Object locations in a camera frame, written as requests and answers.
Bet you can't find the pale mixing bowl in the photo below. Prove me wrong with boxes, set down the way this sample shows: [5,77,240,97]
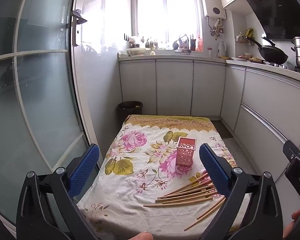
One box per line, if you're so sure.
[127,48,146,57]

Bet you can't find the wall spice rack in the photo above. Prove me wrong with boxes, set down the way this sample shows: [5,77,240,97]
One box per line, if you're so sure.
[236,32,255,46]

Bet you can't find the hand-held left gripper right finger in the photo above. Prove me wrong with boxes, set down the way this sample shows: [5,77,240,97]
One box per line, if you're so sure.
[199,144,283,240]

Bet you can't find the white water heater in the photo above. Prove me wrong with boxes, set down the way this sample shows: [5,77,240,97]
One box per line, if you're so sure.
[200,0,227,20]

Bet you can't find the white base cabinet with drawers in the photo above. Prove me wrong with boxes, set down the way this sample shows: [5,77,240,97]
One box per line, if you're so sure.
[220,65,300,183]

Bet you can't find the floral printed cloth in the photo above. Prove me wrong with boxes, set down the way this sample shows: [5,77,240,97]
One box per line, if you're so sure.
[76,114,249,240]

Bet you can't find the pink perforated chopstick holder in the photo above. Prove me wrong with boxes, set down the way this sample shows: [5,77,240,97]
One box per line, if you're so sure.
[174,137,197,168]

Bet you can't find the person's right hand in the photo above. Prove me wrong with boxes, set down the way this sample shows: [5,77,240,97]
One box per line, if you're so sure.
[282,208,300,240]

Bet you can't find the person's left hand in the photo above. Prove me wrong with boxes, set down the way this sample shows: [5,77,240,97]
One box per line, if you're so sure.
[128,231,153,240]

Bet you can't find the metal door handle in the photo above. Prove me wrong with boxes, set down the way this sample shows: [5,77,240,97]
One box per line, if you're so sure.
[70,9,88,47]

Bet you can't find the row of small ornaments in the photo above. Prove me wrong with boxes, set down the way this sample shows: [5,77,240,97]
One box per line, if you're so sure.
[145,36,165,50]

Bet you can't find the water heater pipes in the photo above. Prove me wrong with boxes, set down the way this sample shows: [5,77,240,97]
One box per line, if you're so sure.
[206,16,225,40]

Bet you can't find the bunch of wooden chopsticks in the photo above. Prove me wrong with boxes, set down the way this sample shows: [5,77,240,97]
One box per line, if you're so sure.
[143,171,227,230]

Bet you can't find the white electric kettle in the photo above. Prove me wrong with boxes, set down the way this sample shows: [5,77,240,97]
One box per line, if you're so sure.
[217,41,227,58]

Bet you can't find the black wok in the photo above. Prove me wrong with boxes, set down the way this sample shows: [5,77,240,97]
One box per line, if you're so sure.
[245,36,289,65]

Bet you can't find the dark woven trash bin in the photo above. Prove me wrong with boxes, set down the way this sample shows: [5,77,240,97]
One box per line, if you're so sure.
[117,101,143,123]

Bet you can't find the kitchen window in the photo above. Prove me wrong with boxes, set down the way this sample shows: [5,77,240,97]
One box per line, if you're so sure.
[131,0,203,45]

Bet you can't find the white three-door base cabinet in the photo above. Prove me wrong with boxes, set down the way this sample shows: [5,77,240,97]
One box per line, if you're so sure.
[119,59,227,117]

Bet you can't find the gas stove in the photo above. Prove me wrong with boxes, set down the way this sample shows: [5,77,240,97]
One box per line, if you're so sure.
[272,64,300,74]

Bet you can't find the white kitchen countertop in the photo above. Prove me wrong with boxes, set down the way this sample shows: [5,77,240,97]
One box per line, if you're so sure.
[117,51,300,92]

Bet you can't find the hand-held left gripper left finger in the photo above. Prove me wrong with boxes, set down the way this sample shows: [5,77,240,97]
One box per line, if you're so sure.
[16,144,100,240]

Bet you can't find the black range hood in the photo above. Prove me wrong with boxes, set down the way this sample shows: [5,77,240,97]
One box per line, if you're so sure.
[239,0,300,40]

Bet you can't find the wooden rack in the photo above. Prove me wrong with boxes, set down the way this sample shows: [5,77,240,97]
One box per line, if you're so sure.
[179,34,189,49]

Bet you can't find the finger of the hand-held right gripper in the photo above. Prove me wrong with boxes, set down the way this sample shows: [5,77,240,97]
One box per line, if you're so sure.
[283,140,300,161]

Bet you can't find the frosted glass sliding door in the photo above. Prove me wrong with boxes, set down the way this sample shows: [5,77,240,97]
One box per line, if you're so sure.
[0,0,100,230]

